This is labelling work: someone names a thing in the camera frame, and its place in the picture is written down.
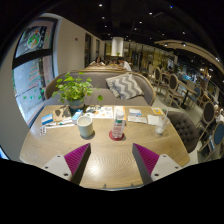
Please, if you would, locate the illustrated paper leaflet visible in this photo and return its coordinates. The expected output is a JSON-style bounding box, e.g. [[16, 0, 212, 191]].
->
[[83, 104, 115, 120]]

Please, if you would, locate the framed food poster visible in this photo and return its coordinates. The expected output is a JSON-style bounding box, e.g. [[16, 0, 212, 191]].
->
[[14, 24, 56, 58]]

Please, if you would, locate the flat round red coaster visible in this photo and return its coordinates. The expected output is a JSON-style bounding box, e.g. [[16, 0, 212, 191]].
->
[[108, 129, 126, 142]]

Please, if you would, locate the small white and blue box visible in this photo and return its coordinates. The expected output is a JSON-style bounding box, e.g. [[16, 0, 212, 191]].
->
[[128, 108, 143, 117]]

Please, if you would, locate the white printed paper sheet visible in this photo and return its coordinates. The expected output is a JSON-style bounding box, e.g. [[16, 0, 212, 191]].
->
[[127, 114, 148, 124]]

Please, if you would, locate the grey chevron cushion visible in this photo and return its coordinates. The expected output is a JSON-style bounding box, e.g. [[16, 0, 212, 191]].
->
[[105, 73, 145, 100]]

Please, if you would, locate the white and orange box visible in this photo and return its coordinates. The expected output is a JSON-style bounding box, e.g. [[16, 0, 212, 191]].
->
[[113, 105, 127, 121]]

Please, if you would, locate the green potted plant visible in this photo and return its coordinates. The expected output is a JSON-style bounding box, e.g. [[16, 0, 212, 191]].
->
[[51, 71, 104, 113]]

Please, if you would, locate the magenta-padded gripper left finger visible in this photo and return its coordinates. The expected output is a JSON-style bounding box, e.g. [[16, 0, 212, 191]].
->
[[41, 143, 92, 185]]

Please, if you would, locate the grey curved sofa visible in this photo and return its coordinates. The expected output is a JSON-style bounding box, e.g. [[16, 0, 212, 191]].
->
[[44, 69, 157, 108]]

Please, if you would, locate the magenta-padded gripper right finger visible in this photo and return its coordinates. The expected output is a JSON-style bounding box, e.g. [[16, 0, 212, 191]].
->
[[131, 143, 184, 185]]

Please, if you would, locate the person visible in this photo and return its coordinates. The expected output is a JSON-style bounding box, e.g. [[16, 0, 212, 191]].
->
[[117, 58, 132, 72], [94, 56, 106, 66]]

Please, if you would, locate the clear plastic water bottle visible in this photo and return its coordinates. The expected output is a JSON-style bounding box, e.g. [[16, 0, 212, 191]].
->
[[111, 109, 127, 140]]

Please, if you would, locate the white tube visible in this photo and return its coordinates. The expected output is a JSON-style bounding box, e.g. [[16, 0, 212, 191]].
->
[[44, 119, 74, 129]]

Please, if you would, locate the group of dining chairs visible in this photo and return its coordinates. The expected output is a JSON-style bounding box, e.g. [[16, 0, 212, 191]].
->
[[151, 66, 224, 158]]

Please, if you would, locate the white napkin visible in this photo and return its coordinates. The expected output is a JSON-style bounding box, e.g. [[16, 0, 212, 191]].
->
[[147, 114, 164, 127]]

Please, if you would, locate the small blue flat box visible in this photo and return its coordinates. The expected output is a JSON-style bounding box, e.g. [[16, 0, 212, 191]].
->
[[40, 113, 54, 126]]

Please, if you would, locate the dark tufted chair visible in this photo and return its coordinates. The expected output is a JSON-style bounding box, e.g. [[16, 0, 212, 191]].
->
[[166, 110, 200, 154]]

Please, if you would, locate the yellow card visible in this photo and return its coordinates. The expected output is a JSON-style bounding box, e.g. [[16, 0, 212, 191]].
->
[[151, 107, 166, 116]]

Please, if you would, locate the white ceramic mug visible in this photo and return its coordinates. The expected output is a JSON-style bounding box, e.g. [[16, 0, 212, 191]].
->
[[76, 115, 95, 139]]

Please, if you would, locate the group of ceiling lights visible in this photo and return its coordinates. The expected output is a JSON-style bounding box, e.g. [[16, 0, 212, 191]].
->
[[96, 2, 221, 63]]

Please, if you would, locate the clear plastic cup with straw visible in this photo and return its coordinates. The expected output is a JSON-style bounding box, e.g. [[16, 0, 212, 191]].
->
[[154, 109, 171, 135]]

